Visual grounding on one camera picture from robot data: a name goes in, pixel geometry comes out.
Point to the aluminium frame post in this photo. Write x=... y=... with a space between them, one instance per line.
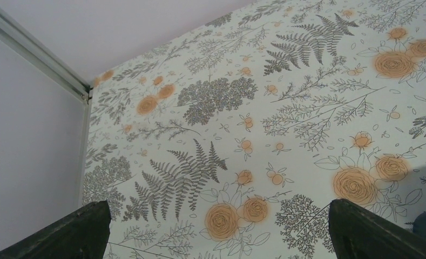
x=19 y=39

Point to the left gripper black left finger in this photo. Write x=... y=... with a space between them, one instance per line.
x=82 y=234

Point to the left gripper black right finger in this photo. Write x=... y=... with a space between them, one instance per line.
x=358 y=233

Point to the floral patterned table mat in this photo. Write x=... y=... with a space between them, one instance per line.
x=231 y=140

